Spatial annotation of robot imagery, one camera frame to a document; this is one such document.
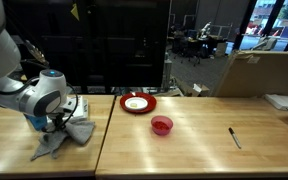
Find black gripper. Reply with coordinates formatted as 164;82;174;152
48;111;67;134

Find grey knitted cloth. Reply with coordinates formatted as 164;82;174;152
30;119;96;162

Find pink plastic bowl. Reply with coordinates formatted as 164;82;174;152
150;115;174;136

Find white flat plastic case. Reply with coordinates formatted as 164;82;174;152
45;95;89;125

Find red round plate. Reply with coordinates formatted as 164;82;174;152
119;92;158;114

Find red candy pieces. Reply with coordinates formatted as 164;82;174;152
153;120;170;131

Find large black screen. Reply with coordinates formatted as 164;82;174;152
3;0;172;88

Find yellow triangle sticker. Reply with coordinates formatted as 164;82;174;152
70;2;80;21

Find small open cardboard box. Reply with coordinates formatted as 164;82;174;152
175;78;211;98

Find black office chair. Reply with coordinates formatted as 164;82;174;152
179;35;199;64

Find black marker pen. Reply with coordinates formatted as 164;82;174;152
228;127;242;150

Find large brown cardboard sheet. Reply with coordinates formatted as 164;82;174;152
213;49;288;99

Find stack of white papers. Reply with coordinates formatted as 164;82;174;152
263;93;288;111

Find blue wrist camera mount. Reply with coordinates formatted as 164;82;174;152
25;114;48;132

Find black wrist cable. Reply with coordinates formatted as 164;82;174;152
40;81;80;133

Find silver cable connector plug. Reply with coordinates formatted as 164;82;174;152
23;39;50;67

